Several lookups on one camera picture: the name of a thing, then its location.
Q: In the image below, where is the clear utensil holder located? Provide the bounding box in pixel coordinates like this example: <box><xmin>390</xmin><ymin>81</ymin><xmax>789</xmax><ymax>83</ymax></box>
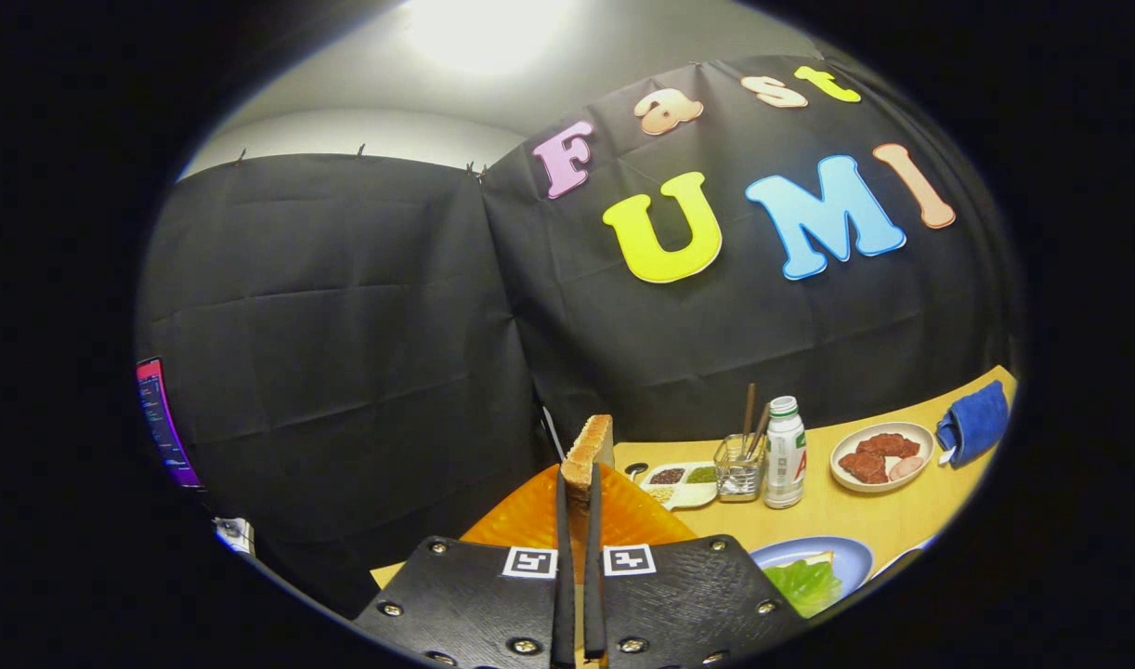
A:
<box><xmin>713</xmin><ymin>434</ymin><xmax>766</xmax><ymax>503</ymax></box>

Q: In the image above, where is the white square plate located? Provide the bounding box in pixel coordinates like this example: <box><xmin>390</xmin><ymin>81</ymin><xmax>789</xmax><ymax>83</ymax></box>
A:
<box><xmin>869</xmin><ymin>534</ymin><xmax>940</xmax><ymax>582</ymax></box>

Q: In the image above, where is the green lettuce leaf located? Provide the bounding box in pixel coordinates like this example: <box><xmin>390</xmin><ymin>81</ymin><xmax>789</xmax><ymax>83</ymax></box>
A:
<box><xmin>763</xmin><ymin>557</ymin><xmax>843</xmax><ymax>619</ymax></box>

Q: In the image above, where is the small white device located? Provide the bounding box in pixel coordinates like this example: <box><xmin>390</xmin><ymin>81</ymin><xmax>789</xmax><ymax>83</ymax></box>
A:
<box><xmin>216</xmin><ymin>518</ymin><xmax>255</xmax><ymax>557</ymax></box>

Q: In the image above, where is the computer monitor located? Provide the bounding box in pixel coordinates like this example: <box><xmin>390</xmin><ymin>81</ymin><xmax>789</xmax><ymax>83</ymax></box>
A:
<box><xmin>137</xmin><ymin>358</ymin><xmax>203</xmax><ymax>491</ymax></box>

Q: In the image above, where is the blue round plate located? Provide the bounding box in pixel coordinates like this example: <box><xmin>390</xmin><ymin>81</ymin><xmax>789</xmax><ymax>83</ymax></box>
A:
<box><xmin>749</xmin><ymin>536</ymin><xmax>874</xmax><ymax>605</ymax></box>

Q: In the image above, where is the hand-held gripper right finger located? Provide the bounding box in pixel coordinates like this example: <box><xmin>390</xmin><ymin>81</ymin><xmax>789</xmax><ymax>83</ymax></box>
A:
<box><xmin>581</xmin><ymin>462</ymin><xmax>805</xmax><ymax>669</ymax></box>

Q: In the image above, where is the white drink bottle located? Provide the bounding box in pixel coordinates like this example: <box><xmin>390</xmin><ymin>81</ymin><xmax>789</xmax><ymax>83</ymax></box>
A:
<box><xmin>763</xmin><ymin>396</ymin><xmax>807</xmax><ymax>509</ymax></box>

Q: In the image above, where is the black backdrop cloth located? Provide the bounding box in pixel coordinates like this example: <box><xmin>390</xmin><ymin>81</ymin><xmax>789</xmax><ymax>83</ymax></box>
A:
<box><xmin>136</xmin><ymin>51</ymin><xmax>1024</xmax><ymax>619</ymax></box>

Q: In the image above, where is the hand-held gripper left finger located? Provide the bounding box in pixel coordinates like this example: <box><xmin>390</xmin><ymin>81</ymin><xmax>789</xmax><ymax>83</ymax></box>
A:
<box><xmin>354</xmin><ymin>462</ymin><xmax>578</xmax><ymax>669</ymax></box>

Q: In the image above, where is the large brown meat piece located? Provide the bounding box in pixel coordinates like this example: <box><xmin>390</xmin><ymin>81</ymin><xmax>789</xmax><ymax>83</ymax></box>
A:
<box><xmin>855</xmin><ymin>433</ymin><xmax>921</xmax><ymax>458</ymax></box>

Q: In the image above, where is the white divided condiment dish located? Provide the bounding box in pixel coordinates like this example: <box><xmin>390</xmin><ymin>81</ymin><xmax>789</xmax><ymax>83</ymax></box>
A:
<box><xmin>626</xmin><ymin>461</ymin><xmax>719</xmax><ymax>510</ymax></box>

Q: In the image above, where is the beige round plate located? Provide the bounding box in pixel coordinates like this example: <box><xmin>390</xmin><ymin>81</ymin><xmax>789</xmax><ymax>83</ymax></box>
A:
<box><xmin>829</xmin><ymin>422</ymin><xmax>935</xmax><ymax>492</ymax></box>

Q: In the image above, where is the toasted bread slice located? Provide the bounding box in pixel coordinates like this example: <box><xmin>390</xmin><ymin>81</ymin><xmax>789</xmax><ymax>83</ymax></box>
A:
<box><xmin>561</xmin><ymin>414</ymin><xmax>615</xmax><ymax>507</ymax></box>

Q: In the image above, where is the blue folded towel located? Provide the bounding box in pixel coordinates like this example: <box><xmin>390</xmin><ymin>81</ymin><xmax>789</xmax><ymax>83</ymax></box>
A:
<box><xmin>935</xmin><ymin>379</ymin><xmax>1010</xmax><ymax>467</ymax></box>

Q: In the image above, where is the small brown meat piece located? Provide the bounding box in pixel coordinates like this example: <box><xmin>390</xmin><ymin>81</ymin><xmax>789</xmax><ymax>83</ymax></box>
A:
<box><xmin>839</xmin><ymin>452</ymin><xmax>889</xmax><ymax>484</ymax></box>

